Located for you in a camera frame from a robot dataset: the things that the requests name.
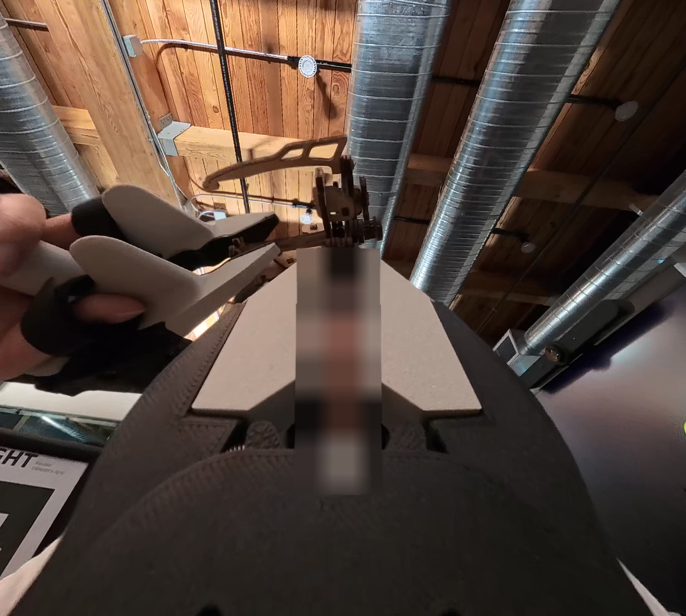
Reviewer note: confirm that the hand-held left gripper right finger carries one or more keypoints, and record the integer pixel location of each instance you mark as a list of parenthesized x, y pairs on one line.
[(429, 358)]

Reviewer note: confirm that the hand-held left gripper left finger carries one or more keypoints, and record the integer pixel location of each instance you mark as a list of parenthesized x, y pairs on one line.
[(252, 353)]

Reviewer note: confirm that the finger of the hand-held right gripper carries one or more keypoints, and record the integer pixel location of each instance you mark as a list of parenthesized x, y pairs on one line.
[(155, 283), (155, 222)]

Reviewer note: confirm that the wooden mechanical model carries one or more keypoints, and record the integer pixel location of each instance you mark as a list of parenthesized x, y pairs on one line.
[(337, 203)]

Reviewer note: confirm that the grey junction box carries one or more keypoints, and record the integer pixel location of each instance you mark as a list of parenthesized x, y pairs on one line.
[(132, 45)]

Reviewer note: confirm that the silver ventilation duct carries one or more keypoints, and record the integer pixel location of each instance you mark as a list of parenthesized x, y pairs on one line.
[(616, 273), (509, 117), (396, 64), (32, 144)]

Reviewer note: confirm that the black ceiling pipe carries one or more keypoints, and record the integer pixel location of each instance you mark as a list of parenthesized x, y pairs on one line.
[(222, 64), (257, 56)]

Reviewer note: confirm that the white round ceiling detector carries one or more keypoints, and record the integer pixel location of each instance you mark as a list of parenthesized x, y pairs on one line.
[(626, 111), (307, 65)]

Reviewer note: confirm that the framed black-white marker poster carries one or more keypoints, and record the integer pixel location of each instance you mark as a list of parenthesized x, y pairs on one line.
[(32, 492)]

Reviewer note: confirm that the metal beam bracket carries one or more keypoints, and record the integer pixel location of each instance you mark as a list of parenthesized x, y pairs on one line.
[(171, 136)]

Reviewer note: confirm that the person's right hand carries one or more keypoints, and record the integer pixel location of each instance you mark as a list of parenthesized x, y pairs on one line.
[(21, 227)]

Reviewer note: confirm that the grey electrical conduit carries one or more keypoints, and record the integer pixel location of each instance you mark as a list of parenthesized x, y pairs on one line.
[(109, 10)]

